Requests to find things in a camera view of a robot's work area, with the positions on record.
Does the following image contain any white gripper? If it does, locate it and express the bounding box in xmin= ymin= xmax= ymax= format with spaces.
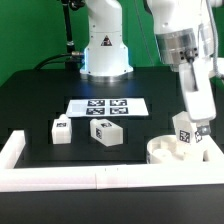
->
xmin=179 ymin=57 xmax=216 ymax=136

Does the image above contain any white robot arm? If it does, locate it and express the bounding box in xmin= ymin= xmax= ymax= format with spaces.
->
xmin=80 ymin=0 xmax=224 ymax=135

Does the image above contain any white U-shaped fence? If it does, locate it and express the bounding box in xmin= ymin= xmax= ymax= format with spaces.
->
xmin=0 ymin=130 xmax=224 ymax=192

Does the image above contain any paper sheet with markers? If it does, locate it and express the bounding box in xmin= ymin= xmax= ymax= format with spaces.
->
xmin=66 ymin=98 xmax=149 ymax=117

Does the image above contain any black cable bundle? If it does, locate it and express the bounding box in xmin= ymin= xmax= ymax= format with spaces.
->
xmin=33 ymin=50 xmax=85 ymax=71

